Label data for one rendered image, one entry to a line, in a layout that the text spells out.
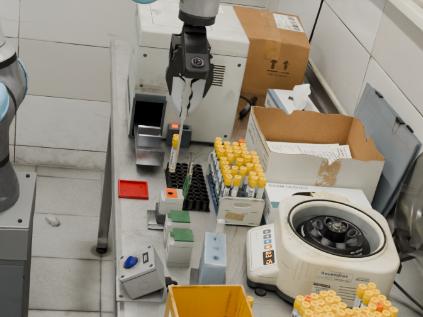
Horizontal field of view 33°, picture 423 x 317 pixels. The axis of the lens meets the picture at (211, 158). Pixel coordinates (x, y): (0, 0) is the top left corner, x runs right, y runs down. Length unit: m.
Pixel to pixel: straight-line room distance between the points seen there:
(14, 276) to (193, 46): 0.56
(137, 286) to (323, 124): 0.78
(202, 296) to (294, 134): 0.73
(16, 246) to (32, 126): 1.99
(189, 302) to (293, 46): 1.16
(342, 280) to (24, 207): 0.62
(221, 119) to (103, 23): 1.37
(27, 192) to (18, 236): 0.12
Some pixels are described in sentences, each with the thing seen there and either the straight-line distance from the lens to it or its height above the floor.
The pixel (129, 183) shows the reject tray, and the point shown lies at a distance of 1.69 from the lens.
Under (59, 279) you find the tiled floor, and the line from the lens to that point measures 2.78.
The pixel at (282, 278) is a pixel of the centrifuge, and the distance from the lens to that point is 1.41.
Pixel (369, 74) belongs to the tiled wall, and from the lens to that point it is 2.03.
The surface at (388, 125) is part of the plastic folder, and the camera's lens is 1.83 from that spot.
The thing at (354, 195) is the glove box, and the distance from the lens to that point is 1.70.
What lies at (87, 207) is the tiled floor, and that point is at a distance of 3.18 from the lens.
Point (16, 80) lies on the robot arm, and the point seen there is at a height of 1.16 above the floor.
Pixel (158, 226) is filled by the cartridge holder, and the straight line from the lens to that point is 1.55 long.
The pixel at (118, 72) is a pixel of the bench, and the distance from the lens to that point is 2.29.
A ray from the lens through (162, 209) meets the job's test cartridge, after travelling 1.53.
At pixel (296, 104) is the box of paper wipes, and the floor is 0.93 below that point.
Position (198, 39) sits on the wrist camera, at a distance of 1.36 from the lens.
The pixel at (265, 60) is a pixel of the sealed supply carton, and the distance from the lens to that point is 2.25.
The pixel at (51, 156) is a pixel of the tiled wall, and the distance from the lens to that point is 3.44.
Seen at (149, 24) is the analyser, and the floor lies 1.17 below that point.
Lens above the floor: 1.76
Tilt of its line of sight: 28 degrees down
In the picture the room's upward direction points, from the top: 11 degrees clockwise
